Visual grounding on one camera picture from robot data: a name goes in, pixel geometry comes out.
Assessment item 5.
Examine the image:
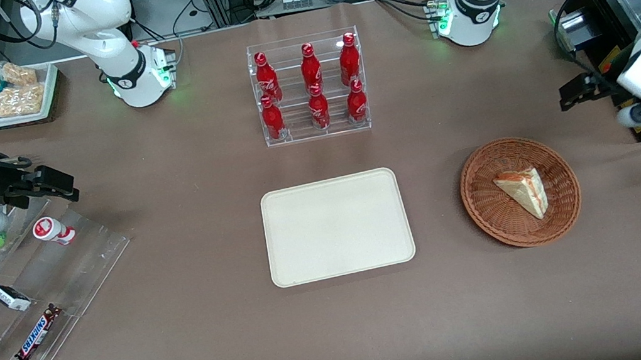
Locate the triangular sandwich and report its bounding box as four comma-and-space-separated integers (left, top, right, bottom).
491, 165, 552, 226

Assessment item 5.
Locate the white rectangular snack tray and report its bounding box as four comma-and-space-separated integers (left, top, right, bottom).
0, 61, 66, 129

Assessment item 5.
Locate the brown wicker basket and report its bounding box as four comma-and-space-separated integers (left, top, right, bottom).
453, 128, 588, 257

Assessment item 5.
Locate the cream plastic tray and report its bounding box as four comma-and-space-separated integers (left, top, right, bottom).
258, 165, 420, 290

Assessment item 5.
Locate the small white red yogurt bottle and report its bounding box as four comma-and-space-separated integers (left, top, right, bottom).
31, 213, 78, 250

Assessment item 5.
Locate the black white candy bar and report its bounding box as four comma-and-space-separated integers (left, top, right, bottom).
0, 279, 33, 315

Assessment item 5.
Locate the snickers chocolate bar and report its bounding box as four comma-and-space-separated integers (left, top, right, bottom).
8, 303, 69, 360

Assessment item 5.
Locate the red cola bottle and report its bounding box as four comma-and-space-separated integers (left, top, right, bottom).
334, 31, 364, 88
306, 82, 333, 132
298, 41, 326, 95
258, 92, 288, 143
343, 78, 370, 125
252, 49, 284, 106

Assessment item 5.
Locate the clear acrylic bottle rack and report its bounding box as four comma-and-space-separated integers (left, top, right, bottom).
245, 26, 374, 149

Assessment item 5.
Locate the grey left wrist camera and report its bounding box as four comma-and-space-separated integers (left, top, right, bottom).
615, 103, 641, 131

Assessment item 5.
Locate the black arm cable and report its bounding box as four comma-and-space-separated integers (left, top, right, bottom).
548, 0, 641, 101

